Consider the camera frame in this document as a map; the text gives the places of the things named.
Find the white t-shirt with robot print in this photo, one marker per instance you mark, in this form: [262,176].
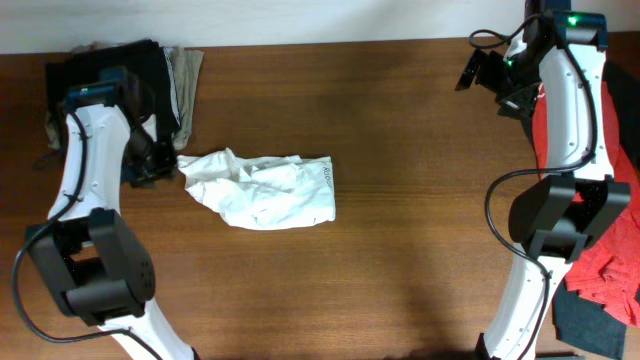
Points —
[265,193]

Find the dark grey garment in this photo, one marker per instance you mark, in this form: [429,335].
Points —
[577,323]

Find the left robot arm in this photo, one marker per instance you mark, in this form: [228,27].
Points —
[91,262]

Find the red t-shirt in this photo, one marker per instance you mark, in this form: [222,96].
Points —
[607,275]

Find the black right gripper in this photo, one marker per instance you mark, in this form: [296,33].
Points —
[520,105]

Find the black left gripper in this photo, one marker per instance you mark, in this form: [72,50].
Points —
[163,169]

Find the folded black garment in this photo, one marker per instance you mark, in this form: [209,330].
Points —
[137,77]

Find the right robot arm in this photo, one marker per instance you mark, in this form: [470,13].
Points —
[558,53]

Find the folded beige garment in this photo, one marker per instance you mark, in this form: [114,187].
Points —
[185,90]

